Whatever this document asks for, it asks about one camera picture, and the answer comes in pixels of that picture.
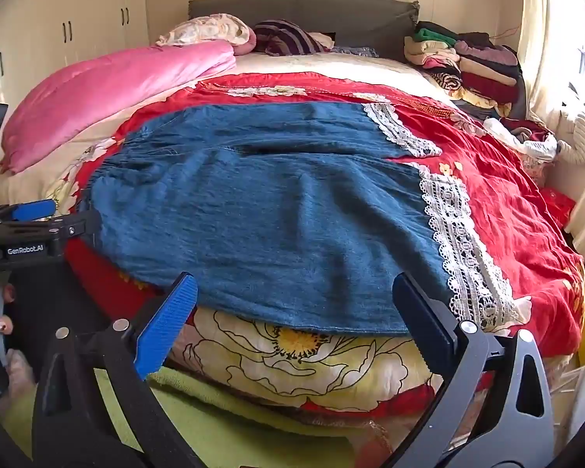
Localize grey headboard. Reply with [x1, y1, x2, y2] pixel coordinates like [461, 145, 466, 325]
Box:
[188, 0, 420, 50]

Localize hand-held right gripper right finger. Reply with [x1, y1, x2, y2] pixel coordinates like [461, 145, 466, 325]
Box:
[385, 272, 557, 468]

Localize red floral blanket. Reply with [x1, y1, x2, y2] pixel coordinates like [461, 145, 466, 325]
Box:
[61, 72, 585, 430]

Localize green fleece garment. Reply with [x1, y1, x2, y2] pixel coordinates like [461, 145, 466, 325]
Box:
[0, 365, 358, 468]

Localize white grey garment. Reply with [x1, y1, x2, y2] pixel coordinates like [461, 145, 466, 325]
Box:
[482, 117, 560, 163]

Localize person's left hand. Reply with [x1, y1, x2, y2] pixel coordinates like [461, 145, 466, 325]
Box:
[0, 283, 16, 336]

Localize pink quilt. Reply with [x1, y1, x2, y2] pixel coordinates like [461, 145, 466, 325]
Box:
[0, 39, 238, 176]

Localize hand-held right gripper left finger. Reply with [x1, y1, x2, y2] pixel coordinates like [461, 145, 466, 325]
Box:
[32, 272, 202, 468]

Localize blue patterned pillow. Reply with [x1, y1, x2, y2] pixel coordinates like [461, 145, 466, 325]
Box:
[329, 46, 379, 59]

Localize white wardrobe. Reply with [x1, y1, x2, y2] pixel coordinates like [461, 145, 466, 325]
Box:
[0, 0, 149, 108]

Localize cream curtain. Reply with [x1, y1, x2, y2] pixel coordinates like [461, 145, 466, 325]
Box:
[519, 0, 585, 130]

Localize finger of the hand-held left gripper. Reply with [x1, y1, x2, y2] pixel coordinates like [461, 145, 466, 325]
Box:
[0, 207, 101, 250]
[0, 198, 58, 229]

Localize pile of folded clothes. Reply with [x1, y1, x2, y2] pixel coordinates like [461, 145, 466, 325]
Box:
[402, 20, 525, 121]

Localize floral pillow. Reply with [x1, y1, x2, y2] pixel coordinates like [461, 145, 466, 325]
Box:
[156, 14, 252, 48]

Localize cream quilt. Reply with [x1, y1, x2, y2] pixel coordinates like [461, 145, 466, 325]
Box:
[0, 51, 463, 215]

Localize window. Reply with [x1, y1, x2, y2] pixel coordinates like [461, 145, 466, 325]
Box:
[565, 0, 585, 89]

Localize blue pants with lace trim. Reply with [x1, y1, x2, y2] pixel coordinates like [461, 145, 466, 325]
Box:
[80, 101, 520, 337]

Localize pink fluffy cloth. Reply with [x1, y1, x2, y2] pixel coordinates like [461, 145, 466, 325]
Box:
[7, 348, 36, 393]

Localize pink pillow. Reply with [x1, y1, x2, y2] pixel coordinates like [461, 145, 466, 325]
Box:
[231, 27, 257, 57]

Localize white knitted sweater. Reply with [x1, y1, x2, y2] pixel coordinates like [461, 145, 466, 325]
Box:
[558, 110, 585, 167]

